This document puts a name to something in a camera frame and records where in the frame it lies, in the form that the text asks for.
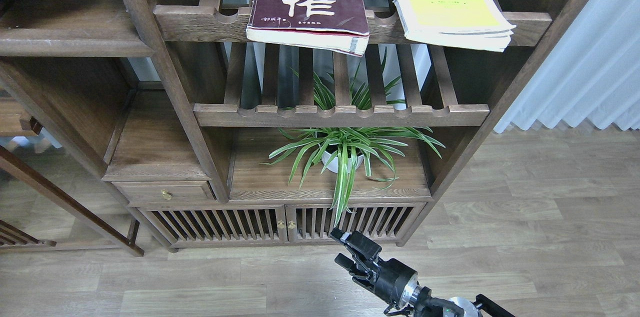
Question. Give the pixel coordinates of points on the dark wooden bookshelf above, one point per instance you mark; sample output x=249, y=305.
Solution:
x=148, y=95

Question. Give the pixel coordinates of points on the dark wooden chair frame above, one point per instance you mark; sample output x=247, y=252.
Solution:
x=23, y=172

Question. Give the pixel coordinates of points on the maroon book white characters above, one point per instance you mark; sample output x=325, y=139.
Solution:
x=336, y=25

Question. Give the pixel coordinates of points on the brass drawer knob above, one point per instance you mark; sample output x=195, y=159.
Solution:
x=166, y=194

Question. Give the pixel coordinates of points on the white plant pot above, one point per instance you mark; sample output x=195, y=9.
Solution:
x=332, y=161

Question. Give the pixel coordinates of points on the green spider plant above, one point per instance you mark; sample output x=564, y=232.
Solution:
x=379, y=143

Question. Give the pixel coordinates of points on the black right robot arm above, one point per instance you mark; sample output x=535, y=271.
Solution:
x=455, y=307

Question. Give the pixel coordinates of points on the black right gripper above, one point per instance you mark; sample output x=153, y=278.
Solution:
x=392, y=281

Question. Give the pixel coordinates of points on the yellow green cover book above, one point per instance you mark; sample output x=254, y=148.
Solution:
x=469, y=24

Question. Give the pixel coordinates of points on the white pleated curtain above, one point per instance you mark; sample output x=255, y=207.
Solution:
x=593, y=74

